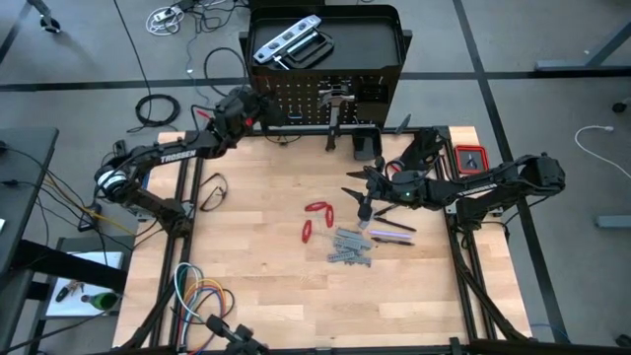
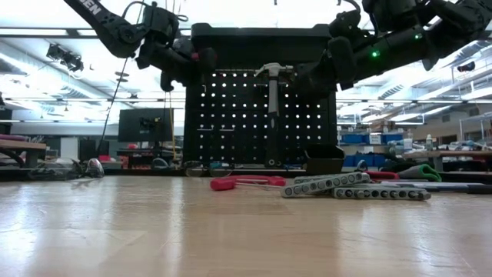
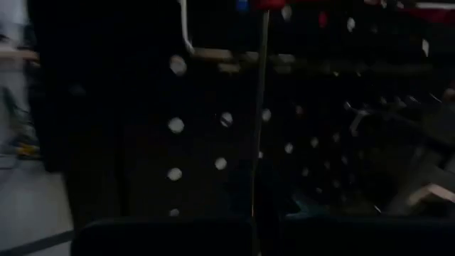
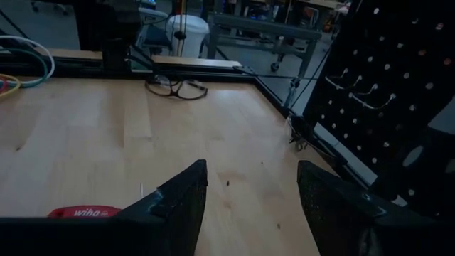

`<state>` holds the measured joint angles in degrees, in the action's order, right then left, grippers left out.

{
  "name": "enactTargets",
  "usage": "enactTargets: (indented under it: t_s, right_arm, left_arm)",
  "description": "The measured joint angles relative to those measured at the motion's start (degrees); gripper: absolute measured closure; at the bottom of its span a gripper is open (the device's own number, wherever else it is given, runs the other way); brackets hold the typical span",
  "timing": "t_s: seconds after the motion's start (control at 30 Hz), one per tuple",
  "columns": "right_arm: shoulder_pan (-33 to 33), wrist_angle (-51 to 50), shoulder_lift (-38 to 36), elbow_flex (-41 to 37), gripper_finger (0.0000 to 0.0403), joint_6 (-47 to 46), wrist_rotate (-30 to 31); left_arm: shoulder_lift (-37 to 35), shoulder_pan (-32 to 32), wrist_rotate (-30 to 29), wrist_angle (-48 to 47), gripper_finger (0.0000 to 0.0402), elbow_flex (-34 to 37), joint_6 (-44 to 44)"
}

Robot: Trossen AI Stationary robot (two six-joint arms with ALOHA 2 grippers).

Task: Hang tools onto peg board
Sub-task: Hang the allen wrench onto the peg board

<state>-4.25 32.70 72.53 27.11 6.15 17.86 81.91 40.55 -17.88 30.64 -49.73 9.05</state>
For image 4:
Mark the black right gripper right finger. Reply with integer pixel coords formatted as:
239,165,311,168
297,159,455,256

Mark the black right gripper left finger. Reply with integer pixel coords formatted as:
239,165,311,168
0,159,208,256

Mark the red Wiha screwdriver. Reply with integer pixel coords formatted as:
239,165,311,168
47,204,122,219

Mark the steel double pegboard hook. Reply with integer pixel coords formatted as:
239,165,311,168
347,83,398,110
323,68,364,90

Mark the black pegboard tool cart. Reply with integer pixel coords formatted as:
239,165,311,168
304,0,455,221

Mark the white plastic bucket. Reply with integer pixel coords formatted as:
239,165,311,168
166,14,210,60

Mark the grey metal workbench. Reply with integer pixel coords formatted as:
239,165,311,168
207,13,323,81

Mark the green cable loop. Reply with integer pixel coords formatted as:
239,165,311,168
0,48,50,89

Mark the white cable loop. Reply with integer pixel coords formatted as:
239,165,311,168
0,35,56,83

